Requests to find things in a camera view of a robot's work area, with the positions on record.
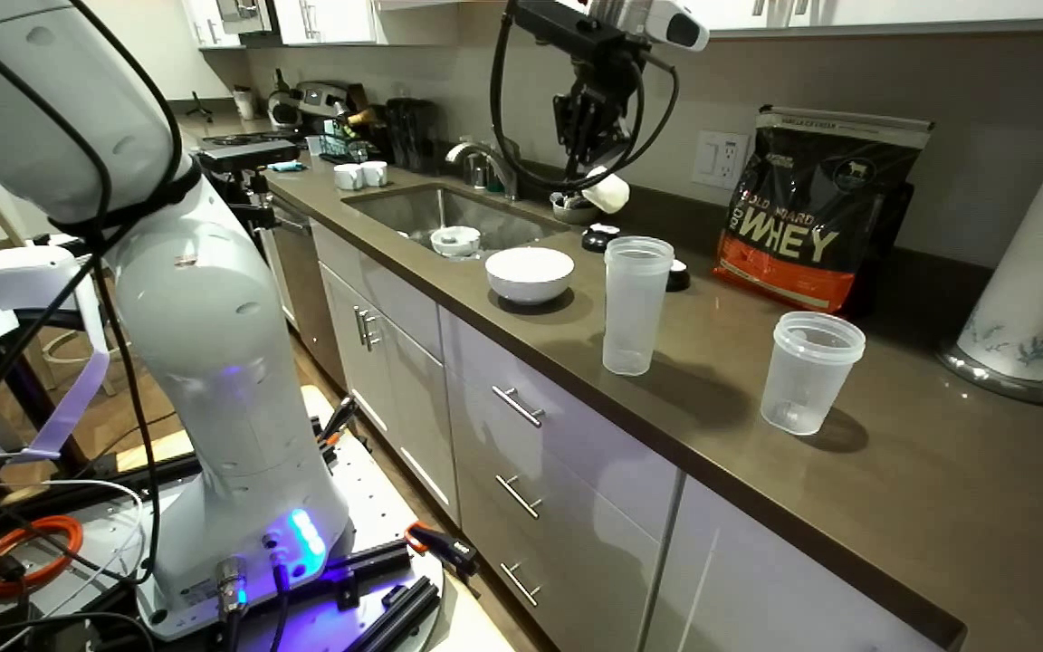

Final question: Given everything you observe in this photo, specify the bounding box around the white wall outlet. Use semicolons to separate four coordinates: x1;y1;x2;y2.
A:
691;131;744;187

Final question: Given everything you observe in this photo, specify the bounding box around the orange cable coil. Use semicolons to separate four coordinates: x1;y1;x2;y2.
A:
0;512;88;601

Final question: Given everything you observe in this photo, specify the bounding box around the white ceramic bowl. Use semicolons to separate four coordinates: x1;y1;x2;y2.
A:
485;245;577;304

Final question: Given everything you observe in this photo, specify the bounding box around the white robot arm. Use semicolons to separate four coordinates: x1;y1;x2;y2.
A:
0;0;352;641

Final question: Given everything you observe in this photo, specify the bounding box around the chrome sink faucet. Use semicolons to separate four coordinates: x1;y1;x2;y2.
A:
445;142;509;194

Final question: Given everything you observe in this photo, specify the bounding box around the short clear plastic cup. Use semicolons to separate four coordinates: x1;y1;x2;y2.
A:
759;311;866;434

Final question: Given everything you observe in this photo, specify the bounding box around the tall clear shaker cup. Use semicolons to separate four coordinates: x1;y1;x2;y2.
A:
601;234;674;378

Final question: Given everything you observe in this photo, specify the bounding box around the steel cabinet handle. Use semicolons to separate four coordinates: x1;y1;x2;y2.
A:
356;309;381;352

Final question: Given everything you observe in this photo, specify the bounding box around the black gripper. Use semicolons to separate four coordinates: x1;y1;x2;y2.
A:
555;52;644;181

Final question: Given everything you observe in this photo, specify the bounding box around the black whey protein bag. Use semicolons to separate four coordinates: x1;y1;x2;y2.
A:
713;105;934;311

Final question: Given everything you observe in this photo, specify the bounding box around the steel drawer handle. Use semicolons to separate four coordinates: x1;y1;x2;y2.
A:
491;385;544;426
491;473;544;520
494;561;544;608

